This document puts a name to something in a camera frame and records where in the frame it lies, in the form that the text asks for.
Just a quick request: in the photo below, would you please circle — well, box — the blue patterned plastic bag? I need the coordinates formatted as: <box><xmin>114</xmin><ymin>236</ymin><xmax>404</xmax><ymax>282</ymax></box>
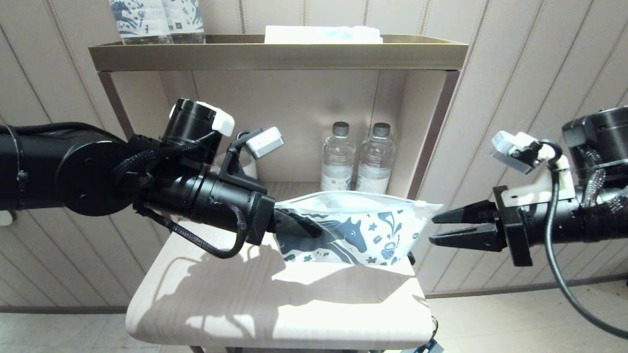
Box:
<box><xmin>272</xmin><ymin>190</ymin><xmax>444</xmax><ymax>266</ymax></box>

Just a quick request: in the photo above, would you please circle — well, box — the white ribbed ceramic mug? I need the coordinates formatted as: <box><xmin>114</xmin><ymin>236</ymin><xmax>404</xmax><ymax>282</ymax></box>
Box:
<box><xmin>216</xmin><ymin>152</ymin><xmax>259</xmax><ymax>180</ymax></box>

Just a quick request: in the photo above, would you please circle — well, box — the clear water bottle black cap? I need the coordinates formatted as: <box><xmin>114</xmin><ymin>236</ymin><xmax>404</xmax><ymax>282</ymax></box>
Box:
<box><xmin>320</xmin><ymin>122</ymin><xmax>355</xmax><ymax>192</ymax></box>
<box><xmin>355</xmin><ymin>123</ymin><xmax>396</xmax><ymax>195</ymax></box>

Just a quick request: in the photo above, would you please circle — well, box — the beige wooden shelf cabinet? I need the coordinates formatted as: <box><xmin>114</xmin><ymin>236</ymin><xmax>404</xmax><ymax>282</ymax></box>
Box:
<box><xmin>97</xmin><ymin>70</ymin><xmax>462</xmax><ymax>353</ymax></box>

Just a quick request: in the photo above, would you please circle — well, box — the black blue plastic part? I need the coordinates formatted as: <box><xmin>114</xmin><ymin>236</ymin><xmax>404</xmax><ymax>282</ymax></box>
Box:
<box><xmin>402</xmin><ymin>338</ymin><xmax>445</xmax><ymax>353</ymax></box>

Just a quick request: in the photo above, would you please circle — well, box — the white blue tissue pack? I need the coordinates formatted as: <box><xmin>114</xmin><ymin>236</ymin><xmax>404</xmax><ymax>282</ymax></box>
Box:
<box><xmin>265</xmin><ymin>25</ymin><xmax>383</xmax><ymax>45</ymax></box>

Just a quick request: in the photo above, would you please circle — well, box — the black right camera cable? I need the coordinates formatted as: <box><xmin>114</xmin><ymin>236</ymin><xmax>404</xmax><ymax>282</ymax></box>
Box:
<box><xmin>537</xmin><ymin>140</ymin><xmax>628</xmax><ymax>340</ymax></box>

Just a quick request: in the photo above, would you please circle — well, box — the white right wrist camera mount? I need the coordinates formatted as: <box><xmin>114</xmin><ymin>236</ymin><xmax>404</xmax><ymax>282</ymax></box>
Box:
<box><xmin>489</xmin><ymin>130</ymin><xmax>576</xmax><ymax>206</ymax></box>

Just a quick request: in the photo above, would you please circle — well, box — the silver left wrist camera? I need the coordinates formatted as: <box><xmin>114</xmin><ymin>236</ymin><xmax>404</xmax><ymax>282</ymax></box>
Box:
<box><xmin>245</xmin><ymin>126</ymin><xmax>285</xmax><ymax>160</ymax></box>

